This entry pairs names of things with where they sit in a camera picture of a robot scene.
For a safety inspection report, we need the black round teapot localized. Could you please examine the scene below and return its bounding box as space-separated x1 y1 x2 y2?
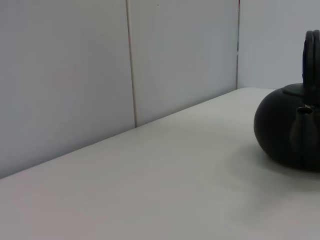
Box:
253 29 320 173

